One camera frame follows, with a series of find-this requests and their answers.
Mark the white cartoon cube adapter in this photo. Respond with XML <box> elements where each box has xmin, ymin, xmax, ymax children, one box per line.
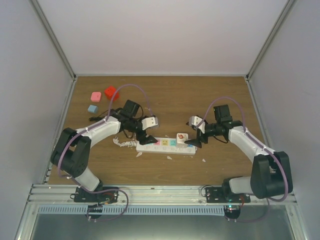
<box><xmin>176</xmin><ymin>132</ymin><xmax>189</xmax><ymax>148</ymax></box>

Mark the white power strip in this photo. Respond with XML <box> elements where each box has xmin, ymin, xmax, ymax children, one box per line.
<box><xmin>136</xmin><ymin>137</ymin><xmax>197</xmax><ymax>156</ymax></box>

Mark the black plug adapter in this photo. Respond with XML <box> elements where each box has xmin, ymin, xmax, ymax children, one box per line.
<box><xmin>88</xmin><ymin>109</ymin><xmax>116</xmax><ymax>122</ymax></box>

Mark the red cube socket adapter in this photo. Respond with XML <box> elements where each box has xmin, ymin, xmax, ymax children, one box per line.
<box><xmin>104</xmin><ymin>85</ymin><xmax>119</xmax><ymax>101</ymax></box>

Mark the light blue plug adapter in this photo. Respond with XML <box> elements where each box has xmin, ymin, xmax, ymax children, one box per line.
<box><xmin>87</xmin><ymin>104</ymin><xmax>99</xmax><ymax>114</ymax></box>

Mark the pink plug adapter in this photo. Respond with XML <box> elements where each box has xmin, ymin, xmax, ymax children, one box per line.
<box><xmin>90</xmin><ymin>91</ymin><xmax>102</xmax><ymax>103</ymax></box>

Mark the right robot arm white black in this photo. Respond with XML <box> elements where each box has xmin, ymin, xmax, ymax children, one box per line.
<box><xmin>188</xmin><ymin>104</ymin><xmax>293</xmax><ymax>203</ymax></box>

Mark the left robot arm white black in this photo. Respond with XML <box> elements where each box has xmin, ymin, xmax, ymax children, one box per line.
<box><xmin>50</xmin><ymin>100</ymin><xmax>159</xmax><ymax>202</ymax></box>

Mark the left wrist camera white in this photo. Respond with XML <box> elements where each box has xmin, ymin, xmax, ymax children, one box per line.
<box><xmin>141</xmin><ymin>116</ymin><xmax>159</xmax><ymax>131</ymax></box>

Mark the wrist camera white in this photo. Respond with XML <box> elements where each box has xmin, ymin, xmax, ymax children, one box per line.
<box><xmin>141</xmin><ymin>116</ymin><xmax>159</xmax><ymax>131</ymax></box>
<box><xmin>186</xmin><ymin>115</ymin><xmax>206</xmax><ymax>134</ymax></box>

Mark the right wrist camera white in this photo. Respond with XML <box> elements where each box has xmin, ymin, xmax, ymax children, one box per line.
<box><xmin>186</xmin><ymin>115</ymin><xmax>206</xmax><ymax>134</ymax></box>

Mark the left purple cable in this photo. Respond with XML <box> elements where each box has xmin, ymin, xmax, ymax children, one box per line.
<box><xmin>57</xmin><ymin>84</ymin><xmax>156</xmax><ymax>181</ymax></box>

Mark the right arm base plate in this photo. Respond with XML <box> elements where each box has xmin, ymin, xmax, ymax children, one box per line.
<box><xmin>204</xmin><ymin>185</ymin><xmax>251</xmax><ymax>204</ymax></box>

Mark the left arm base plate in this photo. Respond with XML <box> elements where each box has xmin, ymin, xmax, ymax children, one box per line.
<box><xmin>70</xmin><ymin>186</ymin><xmax>119</xmax><ymax>204</ymax></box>

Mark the slotted cable duct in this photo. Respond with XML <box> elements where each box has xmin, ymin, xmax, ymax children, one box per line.
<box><xmin>38</xmin><ymin>204</ymin><xmax>225</xmax><ymax>216</ymax></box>

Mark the aluminium rail front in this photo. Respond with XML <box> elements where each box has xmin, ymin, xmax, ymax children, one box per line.
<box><xmin>27</xmin><ymin>183</ymin><xmax>297</xmax><ymax>206</ymax></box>

